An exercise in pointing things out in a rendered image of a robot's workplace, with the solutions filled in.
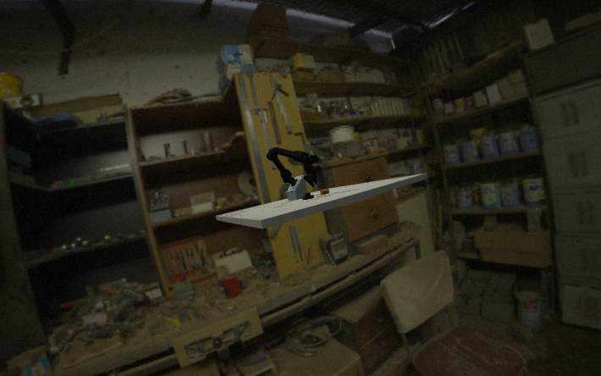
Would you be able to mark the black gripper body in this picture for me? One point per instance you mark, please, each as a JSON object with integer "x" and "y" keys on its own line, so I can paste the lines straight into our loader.
{"x": 309, "y": 174}

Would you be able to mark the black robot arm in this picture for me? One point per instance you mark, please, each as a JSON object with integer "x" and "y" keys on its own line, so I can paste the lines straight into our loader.
{"x": 298, "y": 156}

